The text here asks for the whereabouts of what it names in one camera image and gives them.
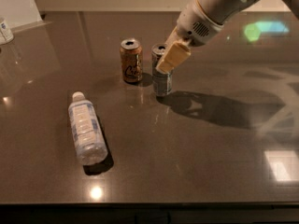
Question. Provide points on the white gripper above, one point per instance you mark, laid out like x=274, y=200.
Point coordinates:
x=196, y=22

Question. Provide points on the silver redbull can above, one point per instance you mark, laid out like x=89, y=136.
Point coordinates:
x=162, y=84

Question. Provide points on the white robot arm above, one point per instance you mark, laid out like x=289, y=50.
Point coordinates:
x=220, y=11

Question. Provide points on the orange soda can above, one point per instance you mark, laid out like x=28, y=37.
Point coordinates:
x=131, y=53

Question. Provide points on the clear plastic water bottle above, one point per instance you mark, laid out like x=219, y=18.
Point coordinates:
x=90, y=144

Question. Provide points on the white container at left edge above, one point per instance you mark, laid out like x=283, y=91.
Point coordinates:
x=6, y=34

